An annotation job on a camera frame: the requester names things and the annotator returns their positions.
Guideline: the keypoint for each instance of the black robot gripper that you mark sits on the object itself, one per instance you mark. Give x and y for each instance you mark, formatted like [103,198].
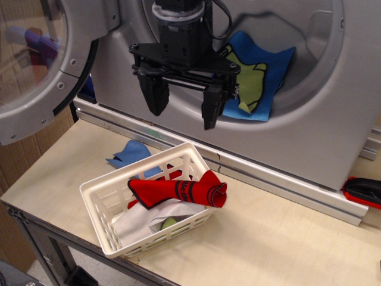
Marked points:
[184,56]

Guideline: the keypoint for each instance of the blue cloth with green patch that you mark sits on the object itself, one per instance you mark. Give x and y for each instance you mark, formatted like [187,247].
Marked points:
[261,75]

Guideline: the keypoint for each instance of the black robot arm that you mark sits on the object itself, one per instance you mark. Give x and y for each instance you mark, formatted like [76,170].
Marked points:
[187,11]

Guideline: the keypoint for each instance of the white plastic laundry basket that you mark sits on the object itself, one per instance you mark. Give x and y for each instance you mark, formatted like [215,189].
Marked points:
[108,197]

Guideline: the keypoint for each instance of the grey toy washing machine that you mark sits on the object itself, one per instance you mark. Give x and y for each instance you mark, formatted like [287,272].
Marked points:
[290,86]

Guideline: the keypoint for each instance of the round washing machine door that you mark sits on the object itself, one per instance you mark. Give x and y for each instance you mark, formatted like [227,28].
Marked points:
[47,51]

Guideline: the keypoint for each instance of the light blue cloth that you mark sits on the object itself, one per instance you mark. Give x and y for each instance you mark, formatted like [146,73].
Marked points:
[133,152]

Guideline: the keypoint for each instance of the red cloth with black trim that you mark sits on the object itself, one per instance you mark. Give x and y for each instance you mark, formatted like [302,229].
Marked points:
[208,191]

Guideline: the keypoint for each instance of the small green cloth in basket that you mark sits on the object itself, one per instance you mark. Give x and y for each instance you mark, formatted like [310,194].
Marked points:
[168,222]

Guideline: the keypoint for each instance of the white cloth in basket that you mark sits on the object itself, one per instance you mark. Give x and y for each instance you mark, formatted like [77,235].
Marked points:
[138,222]

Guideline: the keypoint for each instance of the red and black tool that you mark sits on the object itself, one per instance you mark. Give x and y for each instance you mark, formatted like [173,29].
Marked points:
[362,190]

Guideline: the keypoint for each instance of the aluminium rail base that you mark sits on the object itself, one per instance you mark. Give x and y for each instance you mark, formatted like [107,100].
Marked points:
[320,198]

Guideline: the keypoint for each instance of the metal table frame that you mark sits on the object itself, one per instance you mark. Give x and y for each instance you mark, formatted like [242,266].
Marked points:
[52,245]

